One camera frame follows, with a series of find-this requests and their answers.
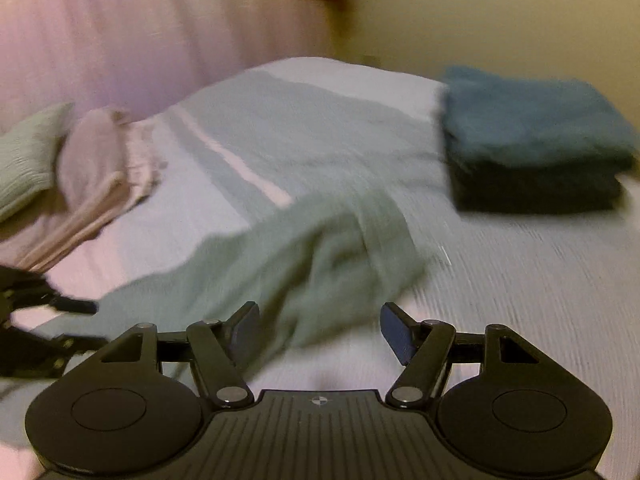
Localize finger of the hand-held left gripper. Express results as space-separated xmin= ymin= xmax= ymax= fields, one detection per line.
xmin=0 ymin=327 xmax=110 ymax=382
xmin=0 ymin=265 xmax=99 ymax=317

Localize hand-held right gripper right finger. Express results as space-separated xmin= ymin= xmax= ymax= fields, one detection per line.
xmin=379 ymin=302 xmax=544 ymax=409

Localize grey sweat pants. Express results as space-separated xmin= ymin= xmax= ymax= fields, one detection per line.
xmin=37 ymin=194 xmax=432 ymax=386

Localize striped white green pillow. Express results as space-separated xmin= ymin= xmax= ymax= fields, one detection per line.
xmin=117 ymin=56 xmax=453 ymax=241

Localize pink shiny curtain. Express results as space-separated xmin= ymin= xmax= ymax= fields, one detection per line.
xmin=0 ymin=0 xmax=331 ymax=128

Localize folded dark blue blanket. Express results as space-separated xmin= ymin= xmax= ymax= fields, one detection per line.
xmin=436 ymin=64 xmax=640 ymax=215

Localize beige pink garment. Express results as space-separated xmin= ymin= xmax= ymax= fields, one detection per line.
xmin=0 ymin=106 xmax=170 ymax=273

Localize pink fuzzy blanket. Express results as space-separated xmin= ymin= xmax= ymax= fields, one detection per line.
xmin=0 ymin=175 xmax=640 ymax=466

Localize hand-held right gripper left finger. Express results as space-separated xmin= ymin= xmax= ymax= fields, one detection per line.
xmin=100 ymin=301 xmax=262 ymax=407

